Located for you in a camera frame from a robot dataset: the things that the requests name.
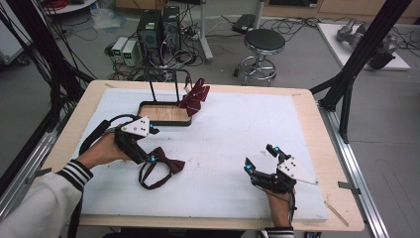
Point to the black metal frame post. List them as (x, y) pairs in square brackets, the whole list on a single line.
[(366, 46)]

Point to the black computer tower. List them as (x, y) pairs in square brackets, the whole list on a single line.
[(171, 29), (148, 33)]

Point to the black rack with wooden tray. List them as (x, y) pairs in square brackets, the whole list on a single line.
[(165, 114)]

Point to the round white table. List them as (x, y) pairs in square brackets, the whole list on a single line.
[(71, 7)]

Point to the white table leg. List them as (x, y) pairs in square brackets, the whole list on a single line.
[(258, 13), (204, 36)]

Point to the thin wooden stick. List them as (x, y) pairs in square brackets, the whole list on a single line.
[(336, 213)]

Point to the white power supply unit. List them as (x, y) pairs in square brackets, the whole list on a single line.
[(119, 48), (129, 53)]

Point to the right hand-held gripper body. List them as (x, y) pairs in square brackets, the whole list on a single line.
[(275, 180)]

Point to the white cabinet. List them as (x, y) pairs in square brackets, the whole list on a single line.
[(8, 43)]

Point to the striped maroon bow tie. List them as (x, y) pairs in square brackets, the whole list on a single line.
[(193, 100)]

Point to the black flat box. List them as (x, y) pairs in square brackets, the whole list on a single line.
[(243, 23)]

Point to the white floor board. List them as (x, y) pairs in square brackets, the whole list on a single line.
[(333, 39)]

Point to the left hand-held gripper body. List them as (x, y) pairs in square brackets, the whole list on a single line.
[(132, 140)]

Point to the white foam mat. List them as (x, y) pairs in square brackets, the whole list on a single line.
[(231, 165)]

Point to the person's left hand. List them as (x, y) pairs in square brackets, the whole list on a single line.
[(102, 152)]

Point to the aluminium rail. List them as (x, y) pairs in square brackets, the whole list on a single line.
[(29, 158), (356, 172)]

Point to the clear plastic bag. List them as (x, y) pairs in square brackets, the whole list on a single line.
[(105, 18)]

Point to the plain maroon bow tie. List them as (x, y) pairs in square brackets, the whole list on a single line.
[(176, 165)]

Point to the black round stool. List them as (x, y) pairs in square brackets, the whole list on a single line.
[(264, 39)]

